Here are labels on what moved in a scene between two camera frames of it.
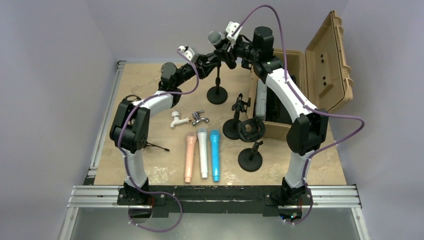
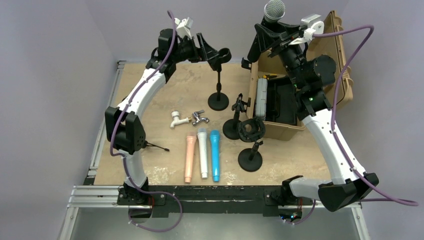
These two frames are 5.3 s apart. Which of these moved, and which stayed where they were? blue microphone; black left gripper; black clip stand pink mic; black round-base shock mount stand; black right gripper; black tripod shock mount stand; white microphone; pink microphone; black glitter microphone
Moved: black left gripper; black right gripper; black glitter microphone
Stayed: pink microphone; white microphone; black round-base shock mount stand; black tripod shock mount stand; blue microphone; black clip stand pink mic
